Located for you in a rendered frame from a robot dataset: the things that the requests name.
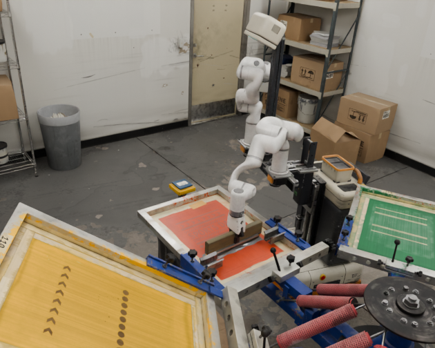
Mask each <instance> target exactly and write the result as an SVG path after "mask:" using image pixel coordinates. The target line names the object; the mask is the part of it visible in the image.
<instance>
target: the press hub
mask: <svg viewBox="0 0 435 348"><path fill-rule="evenodd" d="M364 302H365V306H366V308H367V310H368V312H369V313H370V314H371V316H372V317H373V318H374V319H375V320H376V321H377V322H378V323H379V324H380V325H382V326H378V325H361V326H357V327H354V329H355V330H356V331H357V332H358V333H360V332H362V331H365V332H368V334H369V336H372V335H374V334H377V333H378V332H380V331H383V330H384V328H386V329H387V330H388V331H387V333H386V336H385V343H384V346H386V347H387V348H424V347H423V346H422V345H420V344H419V343H424V344H435V290H433V289H432V288H430V287H429V286H427V285H425V284H423V283H420V282H417V281H415V280H412V279H409V278H403V277H397V276H385V277H381V278H377V279H375V280H372V281H371V282H370V283H369V284H368V285H367V286H366V288H365V292H364ZM382 339H383V333H382V334H381V335H379V336H376V337H374V338H371V340H372V342H373V344H372V346H371V347H368V348H374V345H381V343H382Z"/></svg>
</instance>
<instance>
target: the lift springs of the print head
mask: <svg viewBox="0 0 435 348"><path fill-rule="evenodd" d="M367 285H368V284H318V286H317V287H316V289H311V290H312V291H317V293H318V295H319V296H309V295H299V296H298V297H297V298H296V300H288V299H281V301H291V302H296V303H297V305H298V306H299V307H307V308H317V309H335V310H333V311H331V312H329V313H326V314H325V315H323V316H320V317H318V318H315V319H313V320H311V321H309V322H306V323H304V324H302V325H300V326H298V327H295V328H293V329H291V330H288V331H286V332H284V333H282V334H280V335H278V336H277V338H276V340H277V343H275V344H273V345H270V346H269V348H272V347H274V346H276V345H279V347H280V348H287V347H290V346H292V345H294V344H296V343H298V342H301V341H303V340H306V339H308V338H310V337H312V336H314V335H317V334H319V333H322V332H324V331H326V330H328V329H330V328H332V327H335V326H337V325H340V324H342V323H344V322H346V321H348V320H351V319H353V318H355V317H357V315H358V313H357V311H356V310H357V309H359V308H362V307H364V306H365V303H358V301H357V299H356V298H355V297H364V292H365V288H366V286H367ZM345 296H347V297H345ZM359 305H360V306H359ZM387 331H388V330H387V329H386V328H385V329H384V330H383V331H380V332H378V333H375V334H374V335H372V336H369V334H368V332H365V331H362V332H360V333H357V334H356V335H354V336H351V337H349V338H346V339H344V340H341V341H340V342H337V343H335V344H333V345H330V346H328V347H325V348H368V347H371V346H372V344H373V342H372V340H371V338H374V337H376V336H379V335H381V334H383V339H382V343H381V345H374V348H387V347H386V346H384V343H385V336H386V333H387Z"/></svg>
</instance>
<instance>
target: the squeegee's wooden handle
mask: <svg viewBox="0 0 435 348"><path fill-rule="evenodd" d="M261 232H262V221H261V220H257V221H255V222H252V223H250V224H247V225H246V226H245V232H243V233H244V237H240V240H243V239H245V238H248V237H250V236H252V235H255V234H260V233H261ZM234 238H235V232H233V231H229V232H228V233H225V234H222V235H219V236H217V237H215V238H213V239H210V240H207V241H206V242H205V254H207V255H208V254H210V253H212V252H215V251H217V250H220V249H223V248H224V247H227V246H229V245H231V244H234Z"/></svg>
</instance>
